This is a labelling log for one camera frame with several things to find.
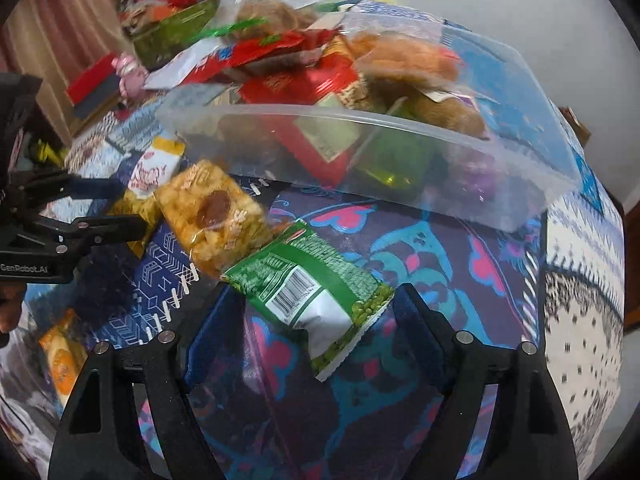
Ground clear plastic storage container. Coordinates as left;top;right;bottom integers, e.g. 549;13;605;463
155;2;584;234

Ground long brown cake packet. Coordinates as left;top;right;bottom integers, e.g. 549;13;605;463
409;85;489;139

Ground green pea snack packet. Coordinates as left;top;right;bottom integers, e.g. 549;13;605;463
221;221;395;382

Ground green storage basket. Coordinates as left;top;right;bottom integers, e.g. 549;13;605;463
130;0;221;69

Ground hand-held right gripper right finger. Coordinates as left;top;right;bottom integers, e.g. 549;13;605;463
392;282;581;480

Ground yellow and red snack packet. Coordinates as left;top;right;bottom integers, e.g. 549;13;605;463
107;136;187;257

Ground green jelly cup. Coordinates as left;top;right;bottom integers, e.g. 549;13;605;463
357;135;429;189

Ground red and blue snack packet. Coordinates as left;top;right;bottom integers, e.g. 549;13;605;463
222;29;342;69

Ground purple label snack packet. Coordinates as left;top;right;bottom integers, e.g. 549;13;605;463
457;152;502;199

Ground striped brown curtain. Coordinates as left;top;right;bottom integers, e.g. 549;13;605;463
0;0;132;147

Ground orange cookie packet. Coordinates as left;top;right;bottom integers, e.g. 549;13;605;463
39;309;90;407

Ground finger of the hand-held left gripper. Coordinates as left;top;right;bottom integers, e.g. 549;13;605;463
9;166;127;217
27;211;149;257

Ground golden brown pastry packet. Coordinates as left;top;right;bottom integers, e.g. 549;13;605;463
349;30;464;84

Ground puffed rice cake packet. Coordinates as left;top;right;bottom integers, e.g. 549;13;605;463
154;159;275;280

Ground red box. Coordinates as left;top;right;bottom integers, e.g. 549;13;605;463
64;52;121;117

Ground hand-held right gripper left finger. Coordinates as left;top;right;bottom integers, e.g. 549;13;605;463
47;280;247;480

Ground person's left hand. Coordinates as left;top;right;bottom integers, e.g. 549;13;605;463
0;284;24;347

